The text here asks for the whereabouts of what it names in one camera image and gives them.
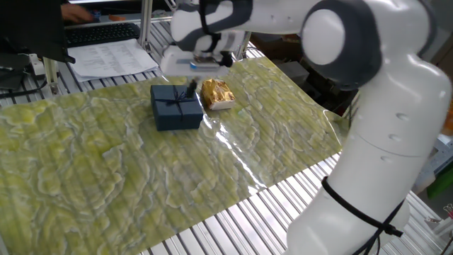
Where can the short aluminium frame post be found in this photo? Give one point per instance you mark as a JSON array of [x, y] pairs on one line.
[[51, 76]]

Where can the white printed paper sheets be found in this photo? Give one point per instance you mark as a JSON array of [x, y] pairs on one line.
[[109, 60]]

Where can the white power strip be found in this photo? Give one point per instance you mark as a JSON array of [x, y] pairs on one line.
[[36, 65]]

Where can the binder clips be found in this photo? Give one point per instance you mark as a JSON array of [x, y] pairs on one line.
[[448, 210]]

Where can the person hand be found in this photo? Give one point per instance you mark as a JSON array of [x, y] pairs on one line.
[[76, 14]]

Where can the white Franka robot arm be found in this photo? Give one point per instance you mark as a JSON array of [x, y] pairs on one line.
[[389, 106]]

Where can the green plastic bin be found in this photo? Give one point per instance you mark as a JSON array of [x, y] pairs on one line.
[[442, 184]]

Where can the black computer monitor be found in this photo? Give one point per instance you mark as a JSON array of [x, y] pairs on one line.
[[32, 28]]

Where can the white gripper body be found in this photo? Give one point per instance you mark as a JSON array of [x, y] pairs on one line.
[[170, 65]]

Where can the dark blue ribboned casing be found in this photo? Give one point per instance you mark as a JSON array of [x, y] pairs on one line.
[[170, 117]]

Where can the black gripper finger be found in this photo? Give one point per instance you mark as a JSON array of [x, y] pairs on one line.
[[189, 90], [194, 88]]

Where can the tall aluminium frame post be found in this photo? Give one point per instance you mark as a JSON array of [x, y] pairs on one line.
[[146, 25]]

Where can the green marble pattern mat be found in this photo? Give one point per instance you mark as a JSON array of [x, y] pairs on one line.
[[88, 170]]

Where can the gold foil snack packet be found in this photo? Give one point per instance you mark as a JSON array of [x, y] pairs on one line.
[[217, 93]]

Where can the small orange object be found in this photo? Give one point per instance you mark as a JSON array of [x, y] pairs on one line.
[[117, 17]]

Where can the slanted aluminium frame strut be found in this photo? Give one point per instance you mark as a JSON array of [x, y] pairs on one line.
[[244, 46]]

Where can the black keyboard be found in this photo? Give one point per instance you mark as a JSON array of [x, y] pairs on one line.
[[102, 34]]

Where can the grey box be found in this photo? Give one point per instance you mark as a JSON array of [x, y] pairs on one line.
[[293, 72]]

